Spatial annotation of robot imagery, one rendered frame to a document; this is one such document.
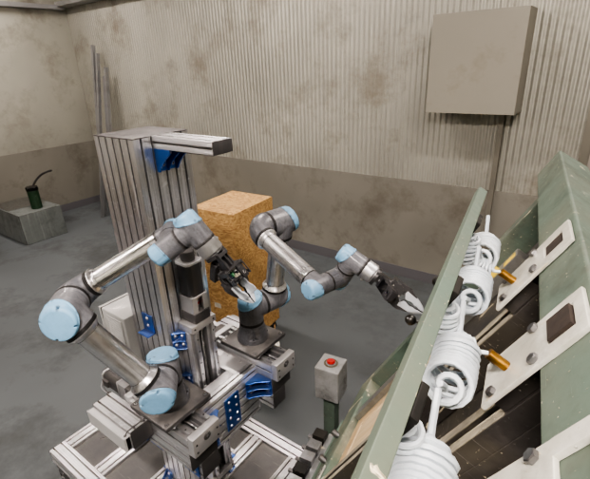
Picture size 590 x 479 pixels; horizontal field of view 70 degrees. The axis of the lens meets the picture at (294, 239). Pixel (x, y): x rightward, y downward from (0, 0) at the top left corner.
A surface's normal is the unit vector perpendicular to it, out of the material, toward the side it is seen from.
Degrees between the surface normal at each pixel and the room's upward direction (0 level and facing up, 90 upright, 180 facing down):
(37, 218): 90
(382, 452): 30
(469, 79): 90
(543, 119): 90
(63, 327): 84
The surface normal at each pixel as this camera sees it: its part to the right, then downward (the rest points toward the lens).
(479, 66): -0.59, 0.33
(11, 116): 0.81, 0.20
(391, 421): 0.41, -0.72
